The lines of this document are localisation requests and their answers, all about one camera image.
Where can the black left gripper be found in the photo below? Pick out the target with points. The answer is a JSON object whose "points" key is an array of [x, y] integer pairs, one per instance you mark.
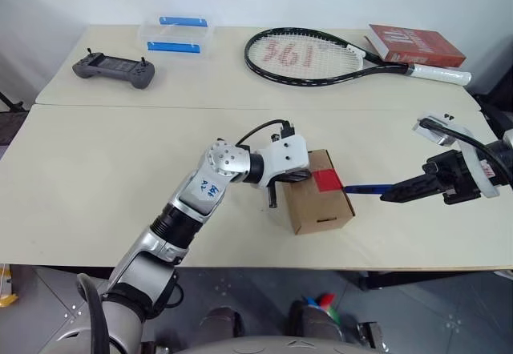
{"points": [[277, 184]]}

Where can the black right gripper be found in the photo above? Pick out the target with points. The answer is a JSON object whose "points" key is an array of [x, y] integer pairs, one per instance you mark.
{"points": [[457, 178]]}

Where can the cardboard box with red tape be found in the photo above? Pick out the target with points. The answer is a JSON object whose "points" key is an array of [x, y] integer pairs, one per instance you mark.
{"points": [[320, 206]]}

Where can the blue rectangular bar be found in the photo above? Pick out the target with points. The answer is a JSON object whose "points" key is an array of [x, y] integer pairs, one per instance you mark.
{"points": [[366, 188]]}

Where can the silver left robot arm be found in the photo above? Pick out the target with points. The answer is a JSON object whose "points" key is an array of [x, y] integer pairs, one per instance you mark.
{"points": [[192, 194]]}

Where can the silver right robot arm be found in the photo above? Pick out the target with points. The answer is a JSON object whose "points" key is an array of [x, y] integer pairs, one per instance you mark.
{"points": [[503, 158]]}

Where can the black equipment beside table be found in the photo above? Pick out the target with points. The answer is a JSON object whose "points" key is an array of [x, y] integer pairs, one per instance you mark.
{"points": [[501, 109]]}

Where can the black and white tennis racket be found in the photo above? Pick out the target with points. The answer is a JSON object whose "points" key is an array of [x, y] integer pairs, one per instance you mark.
{"points": [[441, 74]]}

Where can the red green blue object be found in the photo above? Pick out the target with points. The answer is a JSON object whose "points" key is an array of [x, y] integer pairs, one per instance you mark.
{"points": [[326, 298]]}

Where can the dark brown rounded shape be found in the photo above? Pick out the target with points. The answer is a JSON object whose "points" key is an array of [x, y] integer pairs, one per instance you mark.
{"points": [[310, 322], [220, 324]]}

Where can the red hardcover book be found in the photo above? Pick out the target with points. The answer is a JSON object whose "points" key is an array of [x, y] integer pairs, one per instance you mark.
{"points": [[421, 45]]}

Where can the dark metal block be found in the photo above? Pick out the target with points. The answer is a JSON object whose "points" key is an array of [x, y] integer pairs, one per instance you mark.
{"points": [[151, 348], [370, 332]]}

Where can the grey robot torso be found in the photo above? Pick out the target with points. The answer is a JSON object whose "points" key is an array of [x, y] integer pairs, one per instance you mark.
{"points": [[280, 347]]}

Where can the clear container with blue clips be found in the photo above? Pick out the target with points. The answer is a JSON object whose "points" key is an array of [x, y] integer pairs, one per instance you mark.
{"points": [[176, 35]]}

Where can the grey handheld game controller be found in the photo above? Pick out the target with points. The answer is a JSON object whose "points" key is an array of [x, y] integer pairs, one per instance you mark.
{"points": [[112, 67]]}

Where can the black stand beside table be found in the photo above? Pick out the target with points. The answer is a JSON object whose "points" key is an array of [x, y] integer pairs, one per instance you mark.
{"points": [[10, 125]]}

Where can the yellow and white object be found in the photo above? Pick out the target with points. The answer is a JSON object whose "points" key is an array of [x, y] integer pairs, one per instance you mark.
{"points": [[8, 294]]}

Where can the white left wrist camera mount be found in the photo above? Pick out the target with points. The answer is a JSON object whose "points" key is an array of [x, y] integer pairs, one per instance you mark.
{"points": [[286, 155]]}

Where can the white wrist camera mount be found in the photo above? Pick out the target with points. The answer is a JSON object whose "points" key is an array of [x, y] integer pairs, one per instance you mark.
{"points": [[286, 155], [477, 162]]}

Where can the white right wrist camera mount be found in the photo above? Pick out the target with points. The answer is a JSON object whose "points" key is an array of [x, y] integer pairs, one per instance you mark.
{"points": [[477, 162]]}

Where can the black table leg frame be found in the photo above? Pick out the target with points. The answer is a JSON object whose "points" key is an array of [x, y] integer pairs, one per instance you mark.
{"points": [[421, 278]]}

